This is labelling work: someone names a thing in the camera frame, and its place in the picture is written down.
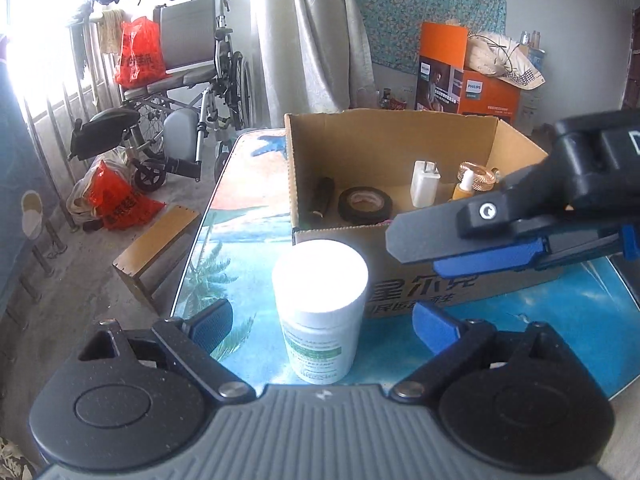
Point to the beige hat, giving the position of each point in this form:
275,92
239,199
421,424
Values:
497,56

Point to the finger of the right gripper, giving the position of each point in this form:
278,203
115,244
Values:
545,252
435,232

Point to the black electrical tape roll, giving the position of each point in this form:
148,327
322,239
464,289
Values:
363,206

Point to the red plastic bag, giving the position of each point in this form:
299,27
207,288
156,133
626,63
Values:
141,59
117,204

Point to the grey wheelchair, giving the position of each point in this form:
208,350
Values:
163,125

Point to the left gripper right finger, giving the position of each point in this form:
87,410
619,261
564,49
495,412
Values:
459,348

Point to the white grey curtain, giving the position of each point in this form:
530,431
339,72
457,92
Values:
314,57

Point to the red plastic bag lower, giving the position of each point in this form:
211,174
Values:
117,204

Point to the dark jar gold lid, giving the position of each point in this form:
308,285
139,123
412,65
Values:
483,180

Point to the wooden stool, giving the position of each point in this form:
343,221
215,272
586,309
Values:
146,249

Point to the white charger plug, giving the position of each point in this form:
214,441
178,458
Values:
424,184

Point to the metal railing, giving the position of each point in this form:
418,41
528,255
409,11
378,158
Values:
73,81

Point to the green dropper bottle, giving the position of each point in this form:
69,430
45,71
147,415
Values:
465,187

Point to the white supplement bottle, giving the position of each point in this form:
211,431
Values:
320,288

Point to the red plastic bag upper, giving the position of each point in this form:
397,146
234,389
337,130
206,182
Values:
141,59

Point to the orange Philips box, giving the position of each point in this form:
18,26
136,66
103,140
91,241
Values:
445,84

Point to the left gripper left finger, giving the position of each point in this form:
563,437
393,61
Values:
188,346

